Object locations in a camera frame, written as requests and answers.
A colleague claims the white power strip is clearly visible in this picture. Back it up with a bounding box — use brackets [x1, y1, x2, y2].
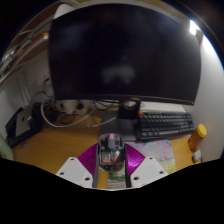
[59, 99, 88, 115]

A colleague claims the wooden wall shelf unit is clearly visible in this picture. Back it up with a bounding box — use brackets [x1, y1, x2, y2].
[0, 29, 51, 84]

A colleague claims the black cable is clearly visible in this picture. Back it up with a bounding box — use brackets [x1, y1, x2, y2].
[94, 99, 120, 112]

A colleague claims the bright white lamp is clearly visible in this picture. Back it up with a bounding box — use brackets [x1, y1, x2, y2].
[188, 19, 198, 36]

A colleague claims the black flat box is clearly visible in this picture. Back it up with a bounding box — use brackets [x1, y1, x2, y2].
[4, 103, 44, 148]

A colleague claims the silver mini computer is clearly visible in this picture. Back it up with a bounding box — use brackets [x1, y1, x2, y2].
[14, 107, 33, 138]

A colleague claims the orange bottle with yellow lid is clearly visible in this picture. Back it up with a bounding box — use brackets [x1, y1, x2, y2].
[187, 123, 208, 153]

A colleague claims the floral print mouse pad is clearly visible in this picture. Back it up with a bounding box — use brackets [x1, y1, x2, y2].
[106, 139, 177, 189]

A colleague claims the transparent computer mouse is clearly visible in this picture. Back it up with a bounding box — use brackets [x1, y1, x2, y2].
[97, 132, 127, 173]

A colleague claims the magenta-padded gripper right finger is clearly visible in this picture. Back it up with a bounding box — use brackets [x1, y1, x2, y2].
[123, 143, 169, 189]

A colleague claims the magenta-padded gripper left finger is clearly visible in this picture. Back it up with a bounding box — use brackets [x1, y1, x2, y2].
[55, 143, 100, 189]

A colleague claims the black computer monitor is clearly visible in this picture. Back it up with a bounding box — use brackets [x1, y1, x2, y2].
[48, 3, 202, 142]

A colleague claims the white cable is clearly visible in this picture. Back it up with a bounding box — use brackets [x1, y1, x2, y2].
[40, 99, 98, 129]

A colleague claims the dark grey keyboard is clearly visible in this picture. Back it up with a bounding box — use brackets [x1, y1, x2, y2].
[137, 110, 196, 141]

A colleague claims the small grey white case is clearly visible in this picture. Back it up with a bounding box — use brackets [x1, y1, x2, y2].
[191, 149, 203, 164]

